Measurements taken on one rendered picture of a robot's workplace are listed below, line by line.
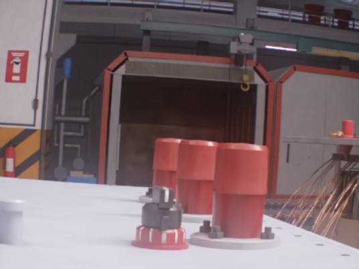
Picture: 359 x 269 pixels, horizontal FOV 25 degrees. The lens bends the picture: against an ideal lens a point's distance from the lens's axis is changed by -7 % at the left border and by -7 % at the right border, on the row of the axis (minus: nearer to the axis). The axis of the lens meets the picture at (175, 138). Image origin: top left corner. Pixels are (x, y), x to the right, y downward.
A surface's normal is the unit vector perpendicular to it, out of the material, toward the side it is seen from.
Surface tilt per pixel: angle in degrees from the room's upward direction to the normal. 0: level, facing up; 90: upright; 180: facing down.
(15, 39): 90
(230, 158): 89
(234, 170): 89
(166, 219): 90
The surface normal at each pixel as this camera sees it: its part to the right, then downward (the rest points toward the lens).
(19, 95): 0.14, 0.01
